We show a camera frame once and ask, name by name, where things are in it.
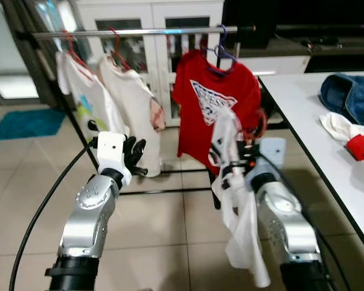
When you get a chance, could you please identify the red plastic clothes hanger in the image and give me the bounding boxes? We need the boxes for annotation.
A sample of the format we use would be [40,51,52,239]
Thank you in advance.
[59,28,87,69]
[238,107,269,150]
[106,27,133,72]

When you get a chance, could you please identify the white t-shirt with black print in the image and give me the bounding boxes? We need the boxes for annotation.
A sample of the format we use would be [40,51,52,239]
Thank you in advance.
[209,109,272,289]

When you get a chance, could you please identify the purple plastic clothes hanger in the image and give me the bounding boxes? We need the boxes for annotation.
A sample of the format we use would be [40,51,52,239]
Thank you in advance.
[204,24,238,78]

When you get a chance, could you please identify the red t-shirt with triangle logo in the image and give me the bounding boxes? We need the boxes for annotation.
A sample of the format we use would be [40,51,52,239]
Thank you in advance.
[171,50,263,176]

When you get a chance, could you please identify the plain white t-shirt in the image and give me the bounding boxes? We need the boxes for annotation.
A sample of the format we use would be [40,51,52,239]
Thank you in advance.
[98,55,167,178]

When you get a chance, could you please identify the white t-shirt with cartoon print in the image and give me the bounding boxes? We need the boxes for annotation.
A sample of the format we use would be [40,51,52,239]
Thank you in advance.
[55,50,129,145]

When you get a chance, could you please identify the teal floor mat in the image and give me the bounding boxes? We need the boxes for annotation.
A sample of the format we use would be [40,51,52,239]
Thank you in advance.
[0,107,68,142]

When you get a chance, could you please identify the white garment with red cuffs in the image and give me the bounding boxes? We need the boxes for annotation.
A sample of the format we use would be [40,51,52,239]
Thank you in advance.
[319,112,364,162]

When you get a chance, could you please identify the steel and black clothes rack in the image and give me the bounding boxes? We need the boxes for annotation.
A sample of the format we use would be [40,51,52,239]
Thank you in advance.
[15,23,258,210]

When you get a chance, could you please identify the blue denim jeans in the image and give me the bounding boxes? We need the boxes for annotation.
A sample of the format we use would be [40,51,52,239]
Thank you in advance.
[319,73,364,127]

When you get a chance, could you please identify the dark grey curtain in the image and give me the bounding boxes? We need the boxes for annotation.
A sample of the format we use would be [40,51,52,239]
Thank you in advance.
[0,0,62,111]

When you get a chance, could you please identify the white glass-door cabinet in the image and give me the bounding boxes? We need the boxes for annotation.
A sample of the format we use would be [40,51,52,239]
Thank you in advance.
[73,0,230,127]

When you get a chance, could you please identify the black television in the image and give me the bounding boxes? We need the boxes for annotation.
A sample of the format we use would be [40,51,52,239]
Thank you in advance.
[221,0,364,50]

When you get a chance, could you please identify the aluminium glass sliding door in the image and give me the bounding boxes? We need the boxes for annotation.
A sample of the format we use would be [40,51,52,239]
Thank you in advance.
[0,0,42,105]

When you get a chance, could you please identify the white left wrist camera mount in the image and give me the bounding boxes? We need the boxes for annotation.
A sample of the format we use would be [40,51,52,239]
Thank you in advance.
[96,132,133,187]

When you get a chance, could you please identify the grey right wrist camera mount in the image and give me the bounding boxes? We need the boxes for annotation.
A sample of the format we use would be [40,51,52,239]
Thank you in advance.
[248,138,288,184]

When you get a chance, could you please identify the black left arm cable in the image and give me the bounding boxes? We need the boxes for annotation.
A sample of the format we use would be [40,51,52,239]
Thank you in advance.
[8,137,101,291]

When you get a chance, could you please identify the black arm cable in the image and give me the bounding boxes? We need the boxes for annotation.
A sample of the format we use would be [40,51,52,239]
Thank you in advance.
[8,137,101,291]
[263,155,354,291]

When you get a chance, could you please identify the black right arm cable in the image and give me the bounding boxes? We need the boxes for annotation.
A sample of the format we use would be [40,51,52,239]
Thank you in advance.
[263,155,354,291]

